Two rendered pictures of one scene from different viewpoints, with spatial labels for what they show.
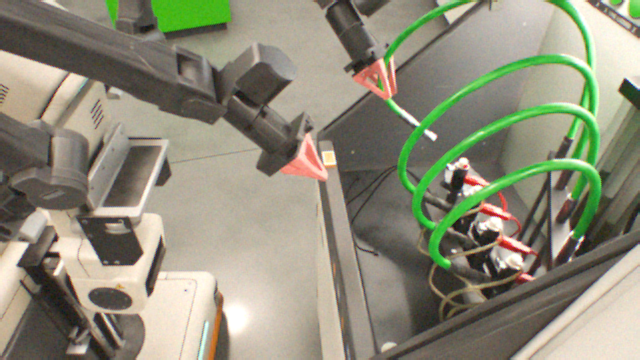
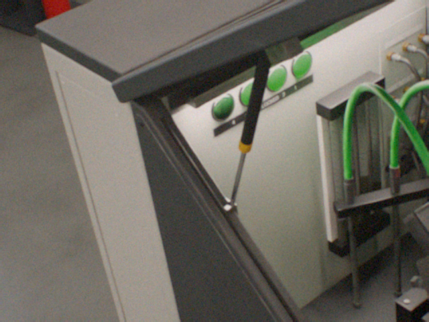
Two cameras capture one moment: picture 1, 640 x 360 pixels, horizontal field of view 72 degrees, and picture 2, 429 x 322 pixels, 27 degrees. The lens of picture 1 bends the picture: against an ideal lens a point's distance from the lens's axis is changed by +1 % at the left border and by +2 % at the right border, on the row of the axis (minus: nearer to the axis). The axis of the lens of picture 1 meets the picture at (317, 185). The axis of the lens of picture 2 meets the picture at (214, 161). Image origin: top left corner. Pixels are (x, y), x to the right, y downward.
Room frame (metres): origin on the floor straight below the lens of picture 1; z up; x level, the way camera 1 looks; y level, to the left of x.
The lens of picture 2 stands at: (1.50, 0.56, 2.14)
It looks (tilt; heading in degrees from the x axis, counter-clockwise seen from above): 34 degrees down; 243
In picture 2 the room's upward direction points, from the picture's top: 10 degrees counter-clockwise
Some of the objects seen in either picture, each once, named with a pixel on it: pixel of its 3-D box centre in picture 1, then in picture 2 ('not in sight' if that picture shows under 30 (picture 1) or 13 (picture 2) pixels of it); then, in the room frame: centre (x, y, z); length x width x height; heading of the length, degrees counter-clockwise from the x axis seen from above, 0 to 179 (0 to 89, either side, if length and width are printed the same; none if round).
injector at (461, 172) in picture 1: (446, 202); not in sight; (0.67, -0.28, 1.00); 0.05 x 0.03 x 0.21; 96
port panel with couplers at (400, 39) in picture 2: not in sight; (409, 90); (0.45, -0.58, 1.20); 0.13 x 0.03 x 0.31; 6
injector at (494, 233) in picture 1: (473, 261); not in sight; (0.51, -0.30, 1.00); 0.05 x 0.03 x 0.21; 96
